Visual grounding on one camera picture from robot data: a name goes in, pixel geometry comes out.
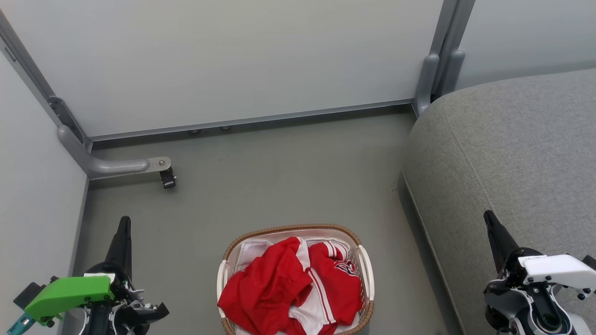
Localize white woven-rim laundry basket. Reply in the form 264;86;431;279
216;224;376;335

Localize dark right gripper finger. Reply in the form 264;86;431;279
483;210;521;275

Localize grey partition hinge bracket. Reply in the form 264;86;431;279
47;96;90;146

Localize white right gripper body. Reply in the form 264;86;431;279
500;247;596;299

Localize grey fabric sofa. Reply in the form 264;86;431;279
402;68;596;335

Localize grey partition corner posts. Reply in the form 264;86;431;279
413;0;476;117

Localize grey partition foot tube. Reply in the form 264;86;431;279
57;125;173;181

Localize white basket liner cloth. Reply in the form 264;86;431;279
231;238;361;335

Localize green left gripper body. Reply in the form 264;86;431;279
24;262;169;335

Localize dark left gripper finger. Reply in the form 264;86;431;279
104;216;133;281

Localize red and white jersey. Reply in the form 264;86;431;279
217;236;364;335

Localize teal left cable connector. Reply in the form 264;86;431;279
7;313;37;335

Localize aluminium partition bottom rail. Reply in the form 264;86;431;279
88;98;415;142

